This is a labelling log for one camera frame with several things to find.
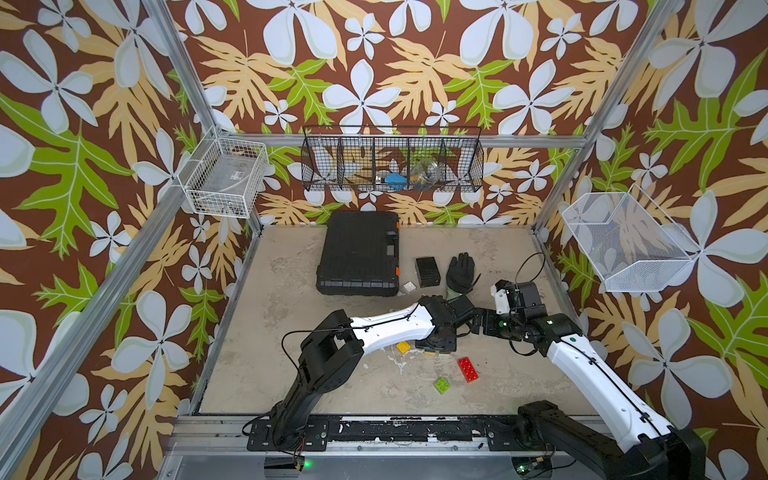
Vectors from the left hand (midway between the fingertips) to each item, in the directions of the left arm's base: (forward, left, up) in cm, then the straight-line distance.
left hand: (445, 341), depth 85 cm
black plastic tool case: (+30, +26, +2) cm, 40 cm away
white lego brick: (+21, +9, -4) cm, 24 cm away
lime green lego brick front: (-11, +2, -4) cm, 12 cm away
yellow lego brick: (0, +12, -4) cm, 13 cm away
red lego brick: (-6, -6, -4) cm, 10 cm away
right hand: (+4, -8, +6) cm, 11 cm away
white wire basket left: (+38, +65, +28) cm, 80 cm away
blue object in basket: (+44, +14, +23) cm, 51 cm away
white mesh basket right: (+20, -48, +22) cm, 56 cm away
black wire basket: (+53, +15, +25) cm, 61 cm away
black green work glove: (+27, -9, -4) cm, 29 cm away
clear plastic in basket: (+50, +4, +22) cm, 55 cm away
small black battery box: (+26, +3, -1) cm, 26 cm away
